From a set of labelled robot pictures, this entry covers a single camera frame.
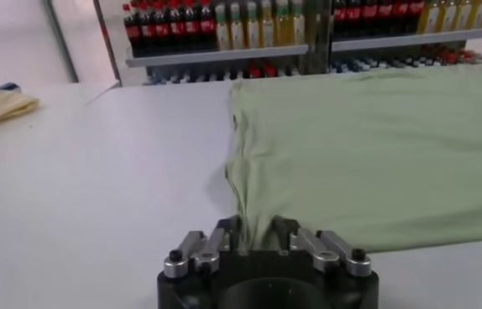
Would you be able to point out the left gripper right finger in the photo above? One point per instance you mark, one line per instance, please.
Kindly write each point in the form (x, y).
(308, 243)

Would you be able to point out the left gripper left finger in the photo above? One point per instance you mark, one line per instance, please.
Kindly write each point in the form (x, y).
(213, 247)

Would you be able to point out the light green polo shirt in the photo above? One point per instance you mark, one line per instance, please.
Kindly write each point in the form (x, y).
(371, 159)

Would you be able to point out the small red cap cola bottle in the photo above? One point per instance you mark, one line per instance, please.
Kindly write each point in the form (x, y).
(254, 72)
(269, 70)

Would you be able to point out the grey metal shelf board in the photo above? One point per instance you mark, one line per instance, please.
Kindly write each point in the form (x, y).
(216, 56)
(413, 40)

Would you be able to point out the black drinks display rack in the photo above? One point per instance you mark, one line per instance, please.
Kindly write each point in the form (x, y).
(309, 33)
(327, 33)

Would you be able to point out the yellow drink bottle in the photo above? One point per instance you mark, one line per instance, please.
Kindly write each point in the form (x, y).
(297, 27)
(464, 14)
(481, 13)
(267, 31)
(448, 16)
(237, 34)
(252, 33)
(430, 17)
(282, 29)
(223, 35)

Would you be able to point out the navy blue striped item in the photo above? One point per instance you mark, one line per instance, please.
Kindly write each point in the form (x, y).
(8, 87)

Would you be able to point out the thin black slanted post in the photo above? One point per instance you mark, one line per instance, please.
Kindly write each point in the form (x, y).
(106, 42)

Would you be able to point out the grey slanted window post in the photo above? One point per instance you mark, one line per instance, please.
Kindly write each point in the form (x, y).
(58, 42)

